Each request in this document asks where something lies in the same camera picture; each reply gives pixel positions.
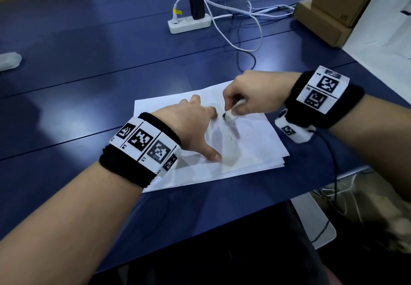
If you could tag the beige bag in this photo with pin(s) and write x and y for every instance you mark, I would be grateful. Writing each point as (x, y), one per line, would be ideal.
(375, 211)

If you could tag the person's left forearm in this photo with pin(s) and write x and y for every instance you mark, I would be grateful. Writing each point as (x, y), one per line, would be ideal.
(64, 230)

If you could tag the person's black trousers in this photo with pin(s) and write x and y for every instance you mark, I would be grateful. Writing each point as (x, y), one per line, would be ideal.
(224, 249)

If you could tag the black charger adapter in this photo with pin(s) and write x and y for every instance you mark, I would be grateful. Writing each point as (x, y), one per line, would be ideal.
(196, 5)

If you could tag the person's left thumb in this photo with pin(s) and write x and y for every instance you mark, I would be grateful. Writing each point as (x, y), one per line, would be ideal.
(212, 153)

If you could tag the white eraser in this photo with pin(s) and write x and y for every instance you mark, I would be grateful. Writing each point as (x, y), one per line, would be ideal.
(231, 109)

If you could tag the black marker-tag wristband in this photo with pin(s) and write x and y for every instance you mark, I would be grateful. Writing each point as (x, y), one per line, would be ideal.
(141, 148)
(321, 101)

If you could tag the person's right thumb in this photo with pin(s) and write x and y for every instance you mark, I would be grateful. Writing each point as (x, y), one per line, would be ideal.
(241, 109)

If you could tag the flat cardboard box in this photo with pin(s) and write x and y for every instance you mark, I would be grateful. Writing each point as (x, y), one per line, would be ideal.
(321, 21)

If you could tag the white table leg panel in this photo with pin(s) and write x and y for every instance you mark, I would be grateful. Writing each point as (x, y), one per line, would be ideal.
(313, 217)

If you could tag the large white board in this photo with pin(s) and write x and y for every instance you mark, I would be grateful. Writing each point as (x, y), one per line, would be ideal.
(385, 37)

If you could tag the white paper sheets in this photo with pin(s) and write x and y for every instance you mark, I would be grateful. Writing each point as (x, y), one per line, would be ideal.
(250, 146)

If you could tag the person's left hand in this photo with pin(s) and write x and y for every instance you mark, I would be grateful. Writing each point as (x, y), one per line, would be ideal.
(184, 122)

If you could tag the clear plastic wrapper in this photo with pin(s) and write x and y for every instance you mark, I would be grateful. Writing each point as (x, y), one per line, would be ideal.
(9, 61)

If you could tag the person's left middle finger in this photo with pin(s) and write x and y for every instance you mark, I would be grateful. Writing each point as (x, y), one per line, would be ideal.
(195, 99)

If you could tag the white power strip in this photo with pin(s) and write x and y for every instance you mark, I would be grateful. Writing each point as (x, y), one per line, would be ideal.
(189, 23)

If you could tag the person's right hand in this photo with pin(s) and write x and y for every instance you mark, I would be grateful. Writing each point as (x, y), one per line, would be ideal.
(260, 90)

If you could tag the person's right forearm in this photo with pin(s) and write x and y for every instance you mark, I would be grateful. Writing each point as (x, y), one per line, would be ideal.
(379, 140)

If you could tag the black marker-tag left wristband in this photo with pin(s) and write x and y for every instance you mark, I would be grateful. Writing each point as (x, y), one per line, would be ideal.
(141, 148)

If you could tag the white plug with yellow tag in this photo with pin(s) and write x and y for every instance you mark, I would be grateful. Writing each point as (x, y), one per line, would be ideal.
(176, 13)

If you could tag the black marker-tag right wristband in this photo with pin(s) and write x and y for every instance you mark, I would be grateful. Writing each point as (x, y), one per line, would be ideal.
(321, 101)

